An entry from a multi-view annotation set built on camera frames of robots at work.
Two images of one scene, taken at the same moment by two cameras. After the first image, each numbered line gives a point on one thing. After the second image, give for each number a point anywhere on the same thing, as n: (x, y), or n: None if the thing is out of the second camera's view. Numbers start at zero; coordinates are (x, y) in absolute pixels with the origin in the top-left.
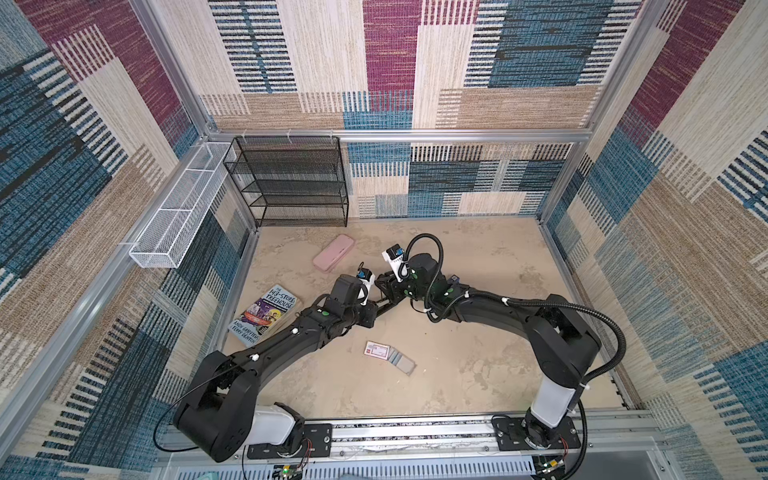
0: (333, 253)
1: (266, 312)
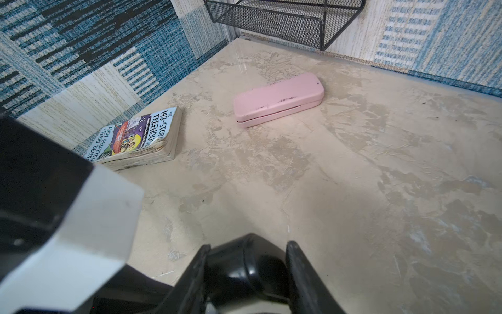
0: (279, 99)
1: (146, 140)
